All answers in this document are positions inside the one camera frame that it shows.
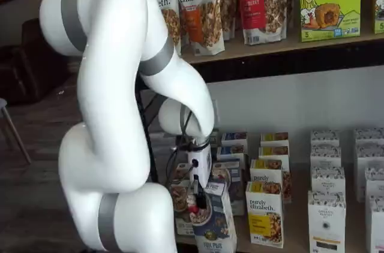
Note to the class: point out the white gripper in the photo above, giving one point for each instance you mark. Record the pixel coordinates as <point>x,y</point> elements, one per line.
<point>201,172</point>

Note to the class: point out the blue and white oatmeal box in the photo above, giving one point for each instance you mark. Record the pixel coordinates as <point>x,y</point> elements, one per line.
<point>216,226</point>
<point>231,165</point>

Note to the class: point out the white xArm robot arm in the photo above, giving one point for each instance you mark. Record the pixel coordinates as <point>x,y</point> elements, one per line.
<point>105,100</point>

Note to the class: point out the green oatmeal box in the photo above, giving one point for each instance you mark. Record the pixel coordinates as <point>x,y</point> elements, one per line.
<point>181,172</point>
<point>183,229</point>
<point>214,139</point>

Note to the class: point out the blue white granola box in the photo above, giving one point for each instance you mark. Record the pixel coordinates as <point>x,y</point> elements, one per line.
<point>234,137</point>
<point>232,151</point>

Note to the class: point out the yellow white granola box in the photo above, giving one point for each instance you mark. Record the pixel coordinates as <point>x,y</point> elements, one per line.
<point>265,172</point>
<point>273,151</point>
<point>264,214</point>
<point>274,137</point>

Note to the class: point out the light wooden shelf board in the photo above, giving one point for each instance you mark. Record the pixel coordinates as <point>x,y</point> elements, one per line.
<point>288,46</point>
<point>297,220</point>

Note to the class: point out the white patterned-top box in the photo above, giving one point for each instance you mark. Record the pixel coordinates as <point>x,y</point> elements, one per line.
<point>378,226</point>
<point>369,160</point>
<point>325,157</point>
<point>327,220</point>
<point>327,179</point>
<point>369,136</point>
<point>376,184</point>
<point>325,137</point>

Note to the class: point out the black metal shelf rack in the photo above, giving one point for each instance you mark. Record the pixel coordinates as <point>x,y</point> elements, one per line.
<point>270,65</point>

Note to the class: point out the green Bobo's apple pie box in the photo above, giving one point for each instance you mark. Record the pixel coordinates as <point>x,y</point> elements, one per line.
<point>330,4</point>

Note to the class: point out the small white floor object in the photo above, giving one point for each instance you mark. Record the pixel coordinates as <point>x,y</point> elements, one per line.
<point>60,92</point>

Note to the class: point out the blue label granola bag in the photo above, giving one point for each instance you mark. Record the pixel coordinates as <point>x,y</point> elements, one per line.
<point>171,19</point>

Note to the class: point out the red label granola bag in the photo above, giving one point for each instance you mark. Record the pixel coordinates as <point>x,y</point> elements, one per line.
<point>258,4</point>

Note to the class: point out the dark brown armchair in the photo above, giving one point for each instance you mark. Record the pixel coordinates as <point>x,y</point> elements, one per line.
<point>24,70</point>

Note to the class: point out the grey chair wooden legs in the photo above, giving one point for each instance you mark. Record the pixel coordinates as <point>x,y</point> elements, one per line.
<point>2,104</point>

